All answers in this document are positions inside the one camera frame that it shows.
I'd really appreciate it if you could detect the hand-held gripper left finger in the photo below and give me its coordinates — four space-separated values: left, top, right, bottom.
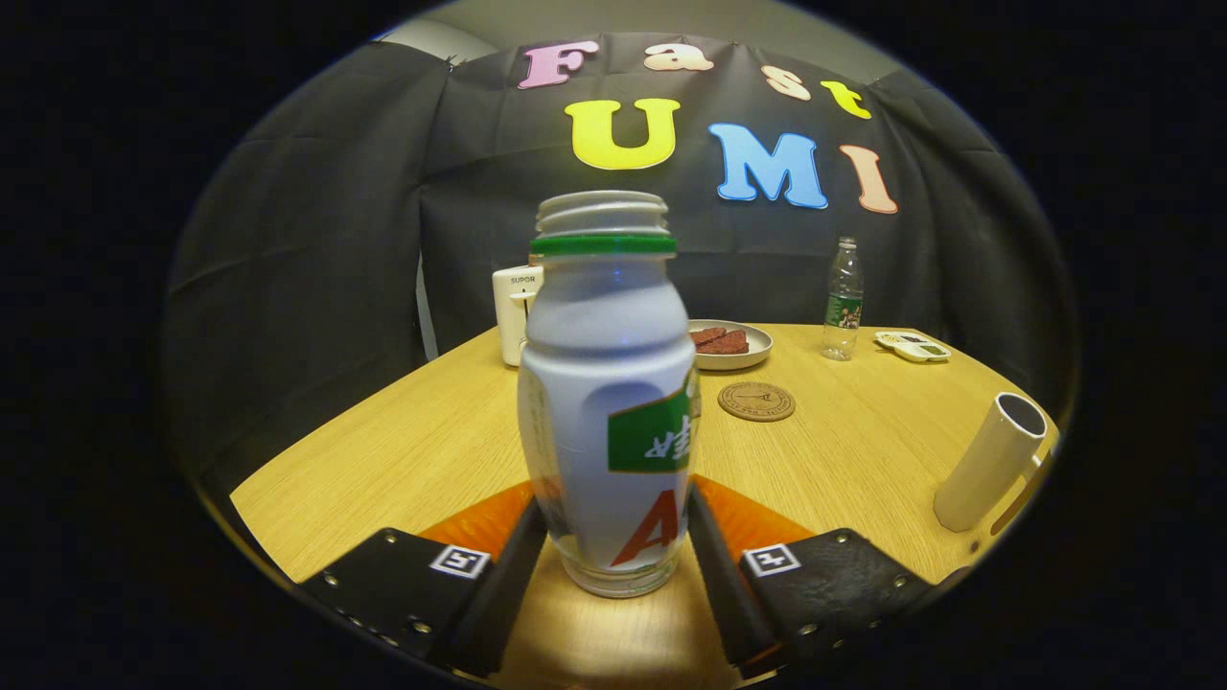
302 479 549 681

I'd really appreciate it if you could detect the white toaster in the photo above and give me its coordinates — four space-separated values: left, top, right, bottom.
492 254 545 368

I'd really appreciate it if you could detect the white cup wooden handle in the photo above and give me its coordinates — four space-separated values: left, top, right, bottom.
934 392 1055 538

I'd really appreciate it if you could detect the white round plate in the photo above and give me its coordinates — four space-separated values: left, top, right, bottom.
688 319 774 372

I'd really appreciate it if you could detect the white divided snack tray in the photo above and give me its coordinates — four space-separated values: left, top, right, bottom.
874 330 952 363

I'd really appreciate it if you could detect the round cork coaster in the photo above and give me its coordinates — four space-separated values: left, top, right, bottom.
717 381 797 423

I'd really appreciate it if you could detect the clear plastic water bottle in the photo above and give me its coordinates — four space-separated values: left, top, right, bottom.
822 237 865 362

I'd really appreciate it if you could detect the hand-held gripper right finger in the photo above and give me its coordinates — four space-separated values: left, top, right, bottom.
685 474 969 677

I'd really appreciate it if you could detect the wooden table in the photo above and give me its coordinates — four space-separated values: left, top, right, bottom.
230 323 1060 690

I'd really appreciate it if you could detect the black backdrop cloth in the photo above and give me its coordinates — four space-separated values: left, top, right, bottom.
163 34 1079 499

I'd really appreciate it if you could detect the white juice bottle green label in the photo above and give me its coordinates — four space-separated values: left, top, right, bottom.
518 190 703 599

